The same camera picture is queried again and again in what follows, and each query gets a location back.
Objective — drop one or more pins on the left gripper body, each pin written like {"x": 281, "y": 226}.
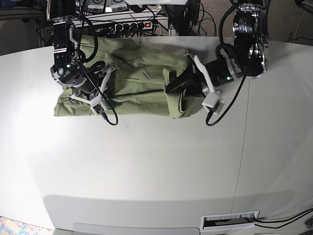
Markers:
{"x": 221, "y": 72}

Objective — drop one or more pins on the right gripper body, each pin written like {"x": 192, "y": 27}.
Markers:
{"x": 93, "y": 80}

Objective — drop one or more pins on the green T-shirt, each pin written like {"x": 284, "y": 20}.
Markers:
{"x": 138, "y": 85}

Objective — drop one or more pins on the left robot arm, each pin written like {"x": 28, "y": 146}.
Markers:
{"x": 245, "y": 57}

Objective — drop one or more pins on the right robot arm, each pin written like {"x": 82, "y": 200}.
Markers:
{"x": 69, "y": 69}

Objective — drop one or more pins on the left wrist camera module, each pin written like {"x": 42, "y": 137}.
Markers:
{"x": 213, "y": 102}

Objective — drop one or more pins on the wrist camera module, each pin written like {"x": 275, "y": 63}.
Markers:
{"x": 98, "y": 108}
{"x": 213, "y": 102}

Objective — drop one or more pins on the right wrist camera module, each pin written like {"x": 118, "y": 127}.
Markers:
{"x": 98, "y": 108}

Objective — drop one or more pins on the black power strip red switch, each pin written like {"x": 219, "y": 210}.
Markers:
{"x": 119, "y": 28}

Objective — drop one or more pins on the white overhead mount plate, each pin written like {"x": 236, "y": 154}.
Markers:
{"x": 157, "y": 2}

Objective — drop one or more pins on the table cable grommet slot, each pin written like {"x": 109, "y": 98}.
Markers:
{"x": 231, "y": 221}

